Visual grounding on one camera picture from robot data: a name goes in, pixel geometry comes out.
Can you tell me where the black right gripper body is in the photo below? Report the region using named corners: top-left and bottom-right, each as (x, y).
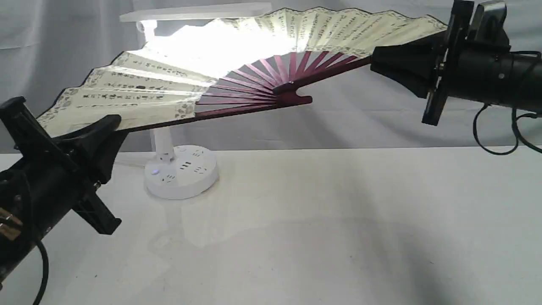
top-left (422, 0), bottom-right (514, 126)

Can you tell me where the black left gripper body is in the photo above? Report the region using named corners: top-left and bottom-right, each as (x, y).
top-left (1, 97), bottom-right (122, 254)

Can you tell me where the paper folding fan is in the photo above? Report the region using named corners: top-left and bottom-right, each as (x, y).
top-left (37, 6), bottom-right (447, 137)

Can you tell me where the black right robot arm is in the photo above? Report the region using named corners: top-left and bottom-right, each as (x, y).
top-left (371, 0), bottom-right (542, 126)

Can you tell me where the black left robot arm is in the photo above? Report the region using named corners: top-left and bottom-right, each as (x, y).
top-left (0, 97), bottom-right (127, 280)

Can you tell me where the white desk lamp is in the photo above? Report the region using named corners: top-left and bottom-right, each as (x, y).
top-left (119, 2), bottom-right (272, 200)

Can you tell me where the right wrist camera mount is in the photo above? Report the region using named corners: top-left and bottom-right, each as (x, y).
top-left (467, 0), bottom-right (511, 51)

